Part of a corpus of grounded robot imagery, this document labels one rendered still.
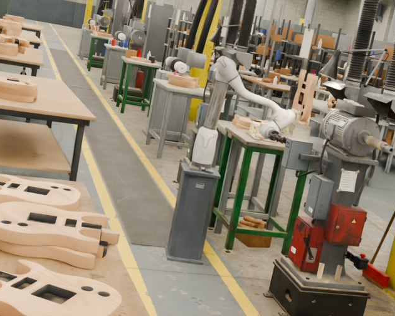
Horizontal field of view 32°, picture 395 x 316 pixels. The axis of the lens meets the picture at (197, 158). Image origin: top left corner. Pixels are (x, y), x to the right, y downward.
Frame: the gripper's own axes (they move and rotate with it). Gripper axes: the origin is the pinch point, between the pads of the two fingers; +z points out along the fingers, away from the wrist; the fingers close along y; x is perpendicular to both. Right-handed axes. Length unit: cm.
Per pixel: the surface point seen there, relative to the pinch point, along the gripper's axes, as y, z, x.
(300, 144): -3.8, 22.1, 2.8
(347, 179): -29, 49, -11
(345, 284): -39, 61, -78
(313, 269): -19, 51, -74
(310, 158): -10.9, 26.0, -4.9
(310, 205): -12, 40, -34
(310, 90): -43, -68, 33
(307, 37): -84, -195, 73
